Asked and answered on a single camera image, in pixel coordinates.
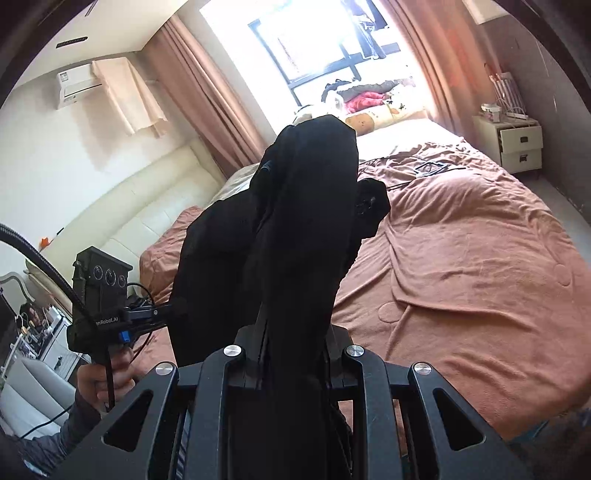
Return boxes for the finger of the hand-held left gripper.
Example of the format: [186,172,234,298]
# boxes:
[122,298,188,333]

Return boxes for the bear print pillow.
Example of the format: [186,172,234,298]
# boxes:
[344,104,430,134]

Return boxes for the person's left hand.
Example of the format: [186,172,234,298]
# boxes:
[75,344,139,414]

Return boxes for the pink curtain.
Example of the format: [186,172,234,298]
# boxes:
[145,14,278,178]
[392,0,504,139]

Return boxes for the white padded headboard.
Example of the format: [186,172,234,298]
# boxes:
[25,138,227,287]

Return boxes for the cream bed sheet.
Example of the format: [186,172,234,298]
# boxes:
[210,117,467,204]

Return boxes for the brown blanket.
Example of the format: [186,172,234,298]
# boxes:
[139,117,591,444]

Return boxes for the white plush toy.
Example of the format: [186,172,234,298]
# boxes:
[291,104,333,125]

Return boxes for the white nightstand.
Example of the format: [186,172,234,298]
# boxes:
[472,113,544,175]

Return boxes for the dark clothes pile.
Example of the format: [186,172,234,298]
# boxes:
[323,78,416,100]

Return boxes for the hanging clothes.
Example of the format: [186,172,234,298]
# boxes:
[351,0,393,61]

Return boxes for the thin black cable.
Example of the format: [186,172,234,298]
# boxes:
[360,154,467,191]

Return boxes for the white air conditioner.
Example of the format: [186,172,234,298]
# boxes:
[55,62,102,110]

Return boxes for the striped gift bag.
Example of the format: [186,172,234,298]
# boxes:
[489,71,527,116]

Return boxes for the red cloth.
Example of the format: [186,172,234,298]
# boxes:
[346,91,386,114]

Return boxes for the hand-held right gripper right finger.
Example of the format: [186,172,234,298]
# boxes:
[323,325,534,480]

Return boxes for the person's left forearm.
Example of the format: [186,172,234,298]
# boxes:
[0,394,102,478]

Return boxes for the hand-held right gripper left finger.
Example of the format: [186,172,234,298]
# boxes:
[53,318,273,480]

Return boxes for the black pants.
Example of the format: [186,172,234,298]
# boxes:
[173,113,391,480]

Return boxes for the cream cloth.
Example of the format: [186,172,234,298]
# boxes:
[91,56,169,138]

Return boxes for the grey chair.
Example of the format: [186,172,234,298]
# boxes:
[0,357,79,439]

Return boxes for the black square frame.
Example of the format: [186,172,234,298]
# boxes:
[413,161,451,177]

